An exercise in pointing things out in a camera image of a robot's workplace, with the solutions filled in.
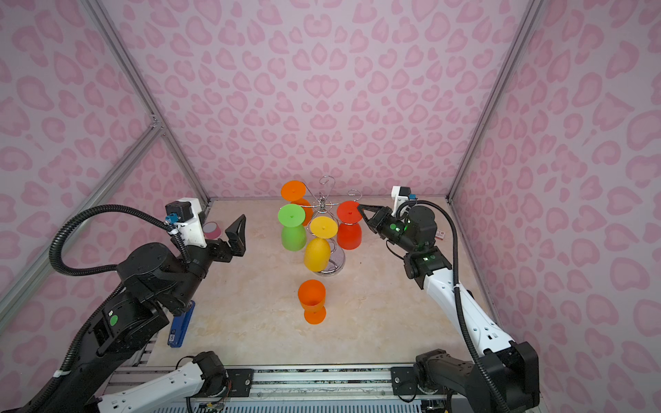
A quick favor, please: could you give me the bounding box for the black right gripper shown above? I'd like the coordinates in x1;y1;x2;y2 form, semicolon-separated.
357;205;419;255

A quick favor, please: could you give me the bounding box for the red wine glass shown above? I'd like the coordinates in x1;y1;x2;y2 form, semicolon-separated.
337;201;363;251

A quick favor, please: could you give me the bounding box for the yellow wine glass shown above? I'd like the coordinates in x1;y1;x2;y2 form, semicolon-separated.
304;216;338;272

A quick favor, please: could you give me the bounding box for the orange wine glass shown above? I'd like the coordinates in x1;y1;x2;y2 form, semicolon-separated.
298;280;326;325
281;180;313;226

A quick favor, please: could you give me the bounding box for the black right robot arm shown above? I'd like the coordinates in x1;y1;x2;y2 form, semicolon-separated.
357;200;541;412

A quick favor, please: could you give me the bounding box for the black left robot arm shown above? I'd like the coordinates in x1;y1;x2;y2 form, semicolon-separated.
20;202;247;412

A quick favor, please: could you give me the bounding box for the green wine glass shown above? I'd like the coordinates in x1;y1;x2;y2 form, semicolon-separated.
278;204;306;251

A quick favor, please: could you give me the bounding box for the pink tape roll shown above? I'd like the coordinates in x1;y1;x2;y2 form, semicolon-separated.
202;221;222;240

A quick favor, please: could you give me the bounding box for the blue stapler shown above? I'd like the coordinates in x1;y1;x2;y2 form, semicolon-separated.
167;301;196;349

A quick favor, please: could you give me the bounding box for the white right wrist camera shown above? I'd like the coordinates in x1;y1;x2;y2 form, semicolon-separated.
391;186;418;217

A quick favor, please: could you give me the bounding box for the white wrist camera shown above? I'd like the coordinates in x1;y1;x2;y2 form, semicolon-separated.
165;198;207;248
391;186;418;217

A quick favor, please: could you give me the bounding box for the chrome wire wine glass rack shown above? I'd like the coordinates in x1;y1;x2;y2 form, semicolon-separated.
303;175;346;277

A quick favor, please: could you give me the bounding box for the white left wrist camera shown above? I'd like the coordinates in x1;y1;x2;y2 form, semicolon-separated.
165;198;207;248

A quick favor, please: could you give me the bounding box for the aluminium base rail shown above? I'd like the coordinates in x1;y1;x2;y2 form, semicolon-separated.
95;335;548;413

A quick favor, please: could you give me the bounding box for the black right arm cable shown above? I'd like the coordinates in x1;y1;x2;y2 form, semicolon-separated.
407;200;512;413

